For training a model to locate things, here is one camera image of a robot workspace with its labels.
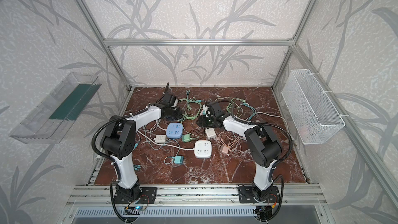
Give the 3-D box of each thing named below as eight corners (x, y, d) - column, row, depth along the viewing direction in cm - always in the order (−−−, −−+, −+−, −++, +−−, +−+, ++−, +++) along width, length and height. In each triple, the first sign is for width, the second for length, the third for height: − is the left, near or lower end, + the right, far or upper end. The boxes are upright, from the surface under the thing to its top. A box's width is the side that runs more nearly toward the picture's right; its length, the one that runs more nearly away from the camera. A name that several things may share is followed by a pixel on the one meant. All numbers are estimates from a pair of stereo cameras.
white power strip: (194, 158, 87) (193, 156, 85) (195, 142, 94) (194, 140, 91) (211, 158, 87) (211, 156, 85) (211, 142, 94) (211, 140, 91)
